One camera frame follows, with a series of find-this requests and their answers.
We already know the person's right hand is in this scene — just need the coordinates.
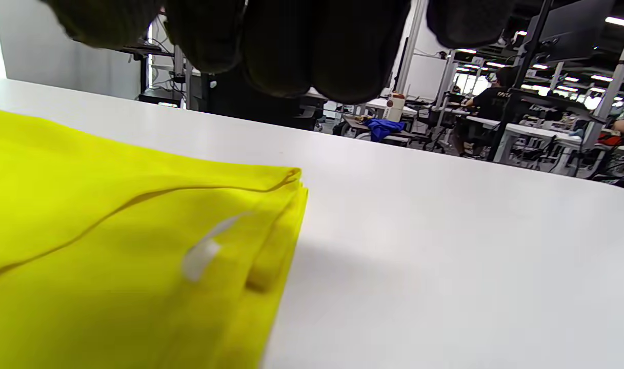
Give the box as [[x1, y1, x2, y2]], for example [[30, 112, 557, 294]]
[[40, 0, 517, 106]]

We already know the yellow t-shirt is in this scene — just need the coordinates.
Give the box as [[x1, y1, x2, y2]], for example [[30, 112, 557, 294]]
[[0, 106, 309, 369]]

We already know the brown cart top board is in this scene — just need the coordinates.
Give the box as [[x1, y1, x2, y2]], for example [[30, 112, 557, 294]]
[[343, 115, 415, 141]]

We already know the silver metal pole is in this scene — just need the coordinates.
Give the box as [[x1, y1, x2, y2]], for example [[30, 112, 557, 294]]
[[173, 45, 193, 111]]

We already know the white bottle with red label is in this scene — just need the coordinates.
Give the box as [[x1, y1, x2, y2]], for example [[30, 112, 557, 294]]
[[385, 92, 406, 124]]

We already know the crumpled blue cloth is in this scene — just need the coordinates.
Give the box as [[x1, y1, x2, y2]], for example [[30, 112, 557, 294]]
[[364, 118, 407, 143]]

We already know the black stand shelf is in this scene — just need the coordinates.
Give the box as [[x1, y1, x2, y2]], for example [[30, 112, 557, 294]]
[[114, 44, 175, 58]]

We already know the white office desk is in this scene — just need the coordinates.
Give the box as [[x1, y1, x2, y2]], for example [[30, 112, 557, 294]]
[[463, 114, 587, 177]]

